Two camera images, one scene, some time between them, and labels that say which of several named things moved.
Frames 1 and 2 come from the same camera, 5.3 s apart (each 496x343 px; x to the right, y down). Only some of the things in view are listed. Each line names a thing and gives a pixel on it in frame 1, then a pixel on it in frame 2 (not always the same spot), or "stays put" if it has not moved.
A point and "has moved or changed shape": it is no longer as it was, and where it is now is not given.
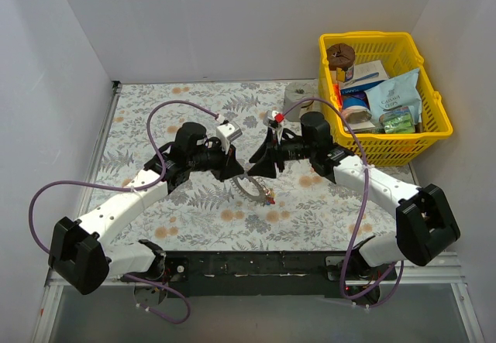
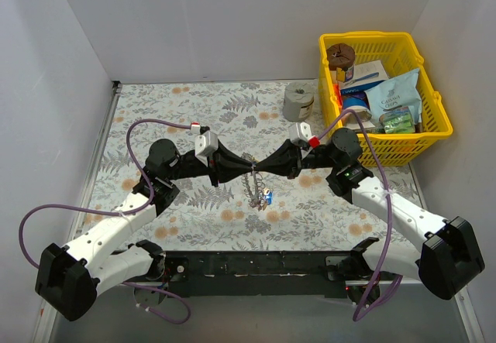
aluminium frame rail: x=52 y=293 stays put
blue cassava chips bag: x=402 y=90 stays put
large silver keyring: x=260 y=200 has moved or changed shape
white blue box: x=363 y=75 stays put
